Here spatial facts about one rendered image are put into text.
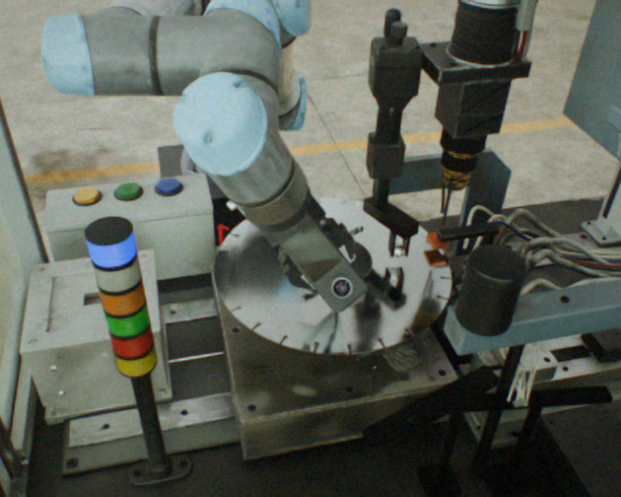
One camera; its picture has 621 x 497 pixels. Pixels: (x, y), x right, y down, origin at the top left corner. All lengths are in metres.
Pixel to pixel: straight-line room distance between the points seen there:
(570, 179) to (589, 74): 2.40
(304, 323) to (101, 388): 0.32
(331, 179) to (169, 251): 1.75
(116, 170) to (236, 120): 2.48
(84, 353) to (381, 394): 0.40
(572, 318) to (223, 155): 0.43
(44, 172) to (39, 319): 2.15
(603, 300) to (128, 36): 0.57
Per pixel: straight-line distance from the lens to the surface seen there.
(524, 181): 3.00
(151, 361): 0.74
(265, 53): 0.61
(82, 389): 0.96
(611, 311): 0.78
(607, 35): 0.69
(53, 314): 0.95
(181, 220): 1.12
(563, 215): 1.45
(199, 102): 0.54
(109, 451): 0.96
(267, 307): 0.83
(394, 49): 0.77
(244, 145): 0.53
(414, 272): 0.90
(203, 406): 0.97
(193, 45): 0.61
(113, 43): 0.63
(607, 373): 0.99
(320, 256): 0.66
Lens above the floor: 1.53
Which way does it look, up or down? 38 degrees down
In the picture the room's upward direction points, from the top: 1 degrees clockwise
